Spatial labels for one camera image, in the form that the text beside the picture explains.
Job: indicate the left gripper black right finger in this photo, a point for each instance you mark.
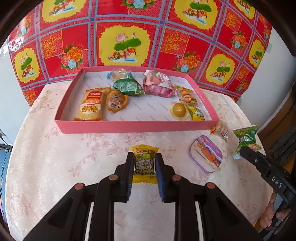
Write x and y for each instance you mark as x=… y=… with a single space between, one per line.
x=201 y=212

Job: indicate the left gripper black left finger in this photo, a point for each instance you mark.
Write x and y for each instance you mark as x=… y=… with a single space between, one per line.
x=87 y=212

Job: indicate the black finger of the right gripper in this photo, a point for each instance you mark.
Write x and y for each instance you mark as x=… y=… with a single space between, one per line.
x=256 y=158

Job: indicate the green triangular snack packet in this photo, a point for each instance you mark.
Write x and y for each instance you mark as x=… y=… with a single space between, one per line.
x=247 y=138

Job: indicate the purple candy tin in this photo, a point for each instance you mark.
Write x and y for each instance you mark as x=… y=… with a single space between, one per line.
x=206 y=154

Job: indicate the yellow soft candy packet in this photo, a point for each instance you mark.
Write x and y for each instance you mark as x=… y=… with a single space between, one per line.
x=195 y=113

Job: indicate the yellow jelly cup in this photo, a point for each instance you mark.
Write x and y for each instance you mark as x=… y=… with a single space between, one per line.
x=179 y=111

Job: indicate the burger gummy packet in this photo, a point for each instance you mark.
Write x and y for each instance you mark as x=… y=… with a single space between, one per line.
x=186 y=95

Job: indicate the orange rice cracker packet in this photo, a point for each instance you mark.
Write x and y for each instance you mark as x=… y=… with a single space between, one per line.
x=92 y=105

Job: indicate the orange jelly cup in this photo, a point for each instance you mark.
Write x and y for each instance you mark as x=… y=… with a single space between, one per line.
x=116 y=101

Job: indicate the pink jelly drink pouch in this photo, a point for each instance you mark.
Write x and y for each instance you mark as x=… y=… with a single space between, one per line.
x=158 y=83

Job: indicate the green foil snack packet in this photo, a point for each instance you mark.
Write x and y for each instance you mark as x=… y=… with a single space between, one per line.
x=128 y=86

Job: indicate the clear blue-edged candy packet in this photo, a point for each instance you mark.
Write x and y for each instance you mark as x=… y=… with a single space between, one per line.
x=118 y=73

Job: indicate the clear colourful skewer candy packet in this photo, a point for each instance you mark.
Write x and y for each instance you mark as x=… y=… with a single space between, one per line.
x=221 y=130

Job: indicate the person right hand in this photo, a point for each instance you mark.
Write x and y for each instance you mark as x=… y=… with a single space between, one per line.
x=266 y=218

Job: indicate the blue pink foam mat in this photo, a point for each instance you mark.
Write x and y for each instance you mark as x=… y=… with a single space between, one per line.
x=5 y=153

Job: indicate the pink shallow cardboard box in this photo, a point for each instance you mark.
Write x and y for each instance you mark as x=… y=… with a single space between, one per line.
x=143 y=113

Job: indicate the white wall socket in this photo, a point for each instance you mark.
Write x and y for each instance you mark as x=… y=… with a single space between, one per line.
x=2 y=135

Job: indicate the red floral wall poster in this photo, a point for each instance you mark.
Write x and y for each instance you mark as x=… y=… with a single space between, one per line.
x=219 y=44

